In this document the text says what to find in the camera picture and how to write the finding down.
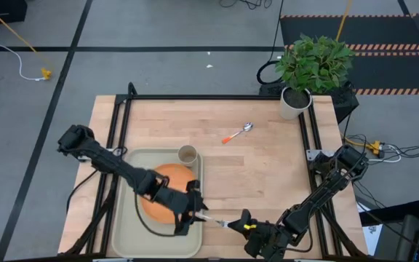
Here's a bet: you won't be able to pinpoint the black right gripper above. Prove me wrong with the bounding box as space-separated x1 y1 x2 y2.
227 208 292 262

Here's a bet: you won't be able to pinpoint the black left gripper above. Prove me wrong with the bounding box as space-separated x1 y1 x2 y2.
153 179 210 237

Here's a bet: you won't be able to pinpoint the white utensil with handle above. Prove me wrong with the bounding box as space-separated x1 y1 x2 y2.
194 213 258 231

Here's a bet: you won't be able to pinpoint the beige paper cup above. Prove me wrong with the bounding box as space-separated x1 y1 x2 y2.
177 144 199 168

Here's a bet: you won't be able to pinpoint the orange plate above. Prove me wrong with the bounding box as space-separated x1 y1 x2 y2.
140 163 198 225

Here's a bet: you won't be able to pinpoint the beige plastic tray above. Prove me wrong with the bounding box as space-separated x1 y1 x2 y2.
111 147 205 259

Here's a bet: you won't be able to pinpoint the white paper sheet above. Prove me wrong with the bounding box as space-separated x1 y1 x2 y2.
356 202 384 256

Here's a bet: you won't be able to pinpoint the green plant in white pot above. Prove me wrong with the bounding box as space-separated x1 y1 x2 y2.
274 33 356 122

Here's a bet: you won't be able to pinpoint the black hazard striped mat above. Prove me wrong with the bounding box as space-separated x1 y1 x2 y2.
279 12 419 97

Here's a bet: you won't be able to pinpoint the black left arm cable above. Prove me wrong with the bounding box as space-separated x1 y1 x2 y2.
133 191 182 238

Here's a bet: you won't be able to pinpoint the spoon with orange handle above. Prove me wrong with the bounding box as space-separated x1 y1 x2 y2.
220 122 255 145

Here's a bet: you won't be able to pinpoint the silver mounting bracket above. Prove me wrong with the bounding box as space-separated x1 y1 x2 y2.
305 148 337 162

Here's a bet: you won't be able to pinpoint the black aluminium table frame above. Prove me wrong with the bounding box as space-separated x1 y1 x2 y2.
63 82 370 262

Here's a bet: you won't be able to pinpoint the white power cable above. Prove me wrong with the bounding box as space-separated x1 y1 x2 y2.
376 143 402 164

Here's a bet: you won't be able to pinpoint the black bundled cables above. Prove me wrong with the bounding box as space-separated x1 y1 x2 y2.
343 112 419 172

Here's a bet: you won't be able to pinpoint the black looped floor cable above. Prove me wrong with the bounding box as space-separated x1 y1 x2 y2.
255 0 285 86

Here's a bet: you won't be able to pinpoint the yellow cable with plug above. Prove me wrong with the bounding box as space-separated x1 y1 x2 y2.
0 0 55 82

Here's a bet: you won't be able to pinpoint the black tangled cables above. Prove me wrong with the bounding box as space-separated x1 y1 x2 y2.
218 0 274 11

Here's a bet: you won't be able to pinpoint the white floor cable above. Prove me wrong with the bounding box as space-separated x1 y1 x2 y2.
0 0 46 82

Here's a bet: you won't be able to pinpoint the yellow floor cable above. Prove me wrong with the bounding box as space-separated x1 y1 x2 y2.
335 0 354 41

